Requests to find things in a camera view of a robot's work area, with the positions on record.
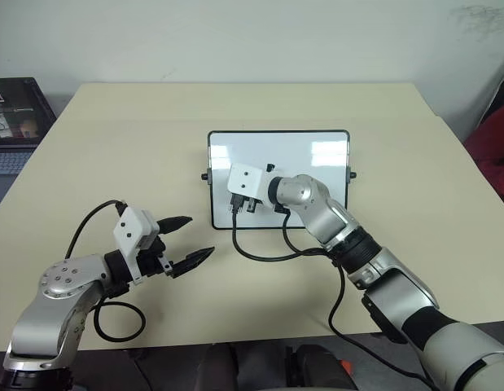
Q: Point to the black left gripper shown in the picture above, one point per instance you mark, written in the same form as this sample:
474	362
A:
150	260

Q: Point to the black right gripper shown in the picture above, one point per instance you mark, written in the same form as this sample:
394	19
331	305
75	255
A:
251	207

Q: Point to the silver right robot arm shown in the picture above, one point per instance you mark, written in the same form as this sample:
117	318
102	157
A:
329	220

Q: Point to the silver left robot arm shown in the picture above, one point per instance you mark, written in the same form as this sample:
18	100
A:
52	309

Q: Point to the small black-framed whiteboard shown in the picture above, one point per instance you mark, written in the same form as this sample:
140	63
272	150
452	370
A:
276	150

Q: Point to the dark rounded shape with orange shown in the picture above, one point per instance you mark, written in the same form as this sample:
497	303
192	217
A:
321	368

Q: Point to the open grey laptop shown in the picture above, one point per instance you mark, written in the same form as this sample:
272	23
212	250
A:
13	118

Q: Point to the red fabric item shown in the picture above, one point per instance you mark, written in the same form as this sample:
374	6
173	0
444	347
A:
492	150

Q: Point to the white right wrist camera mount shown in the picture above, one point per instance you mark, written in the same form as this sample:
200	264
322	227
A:
245	179

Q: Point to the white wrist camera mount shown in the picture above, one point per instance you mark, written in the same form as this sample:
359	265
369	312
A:
245	179
131	230

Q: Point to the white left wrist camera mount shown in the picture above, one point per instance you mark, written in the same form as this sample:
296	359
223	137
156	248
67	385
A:
131	230

